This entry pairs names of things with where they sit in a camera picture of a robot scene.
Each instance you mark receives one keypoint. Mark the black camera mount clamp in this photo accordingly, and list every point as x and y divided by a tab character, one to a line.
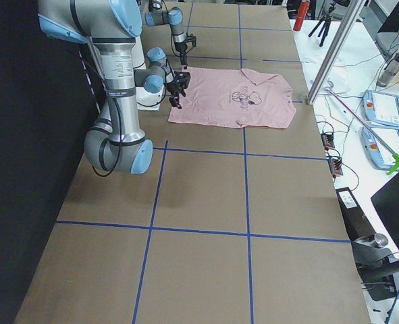
377	266

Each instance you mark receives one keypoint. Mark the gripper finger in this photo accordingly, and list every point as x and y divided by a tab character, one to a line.
181	91
175	101
183	60

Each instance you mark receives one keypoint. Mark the red bottle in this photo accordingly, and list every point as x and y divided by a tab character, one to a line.
301	14

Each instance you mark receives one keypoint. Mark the clear water bottle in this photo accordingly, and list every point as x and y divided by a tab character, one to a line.
389	72

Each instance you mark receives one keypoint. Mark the teach pendant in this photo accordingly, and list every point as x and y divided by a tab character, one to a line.
381	108
380	157

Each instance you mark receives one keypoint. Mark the orange circuit board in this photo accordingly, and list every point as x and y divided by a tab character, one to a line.
335	166
327	140

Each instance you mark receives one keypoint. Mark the far teach pendant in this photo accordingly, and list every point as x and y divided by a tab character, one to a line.
381	108

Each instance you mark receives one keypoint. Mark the pink Snoopy t-shirt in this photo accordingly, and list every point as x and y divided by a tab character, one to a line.
235	99

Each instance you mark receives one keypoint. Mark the black box with label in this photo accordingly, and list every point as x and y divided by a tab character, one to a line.
356	222

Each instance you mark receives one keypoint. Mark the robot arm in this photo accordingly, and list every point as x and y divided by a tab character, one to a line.
115	141
159	15

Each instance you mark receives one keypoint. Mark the aluminium frame post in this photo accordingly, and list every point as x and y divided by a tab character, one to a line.
337	43

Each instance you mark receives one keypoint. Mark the upper orange circuit board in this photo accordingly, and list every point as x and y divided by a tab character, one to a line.
327	140

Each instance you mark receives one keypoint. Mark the near teach pendant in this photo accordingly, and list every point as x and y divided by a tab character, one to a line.
380	157

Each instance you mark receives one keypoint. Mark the lower orange circuit board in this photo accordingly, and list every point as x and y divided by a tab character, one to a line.
335	166

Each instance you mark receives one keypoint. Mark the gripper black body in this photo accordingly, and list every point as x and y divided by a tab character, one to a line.
173	86
181	49

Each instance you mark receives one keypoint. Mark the black tripod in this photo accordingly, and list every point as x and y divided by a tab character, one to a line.
324	23

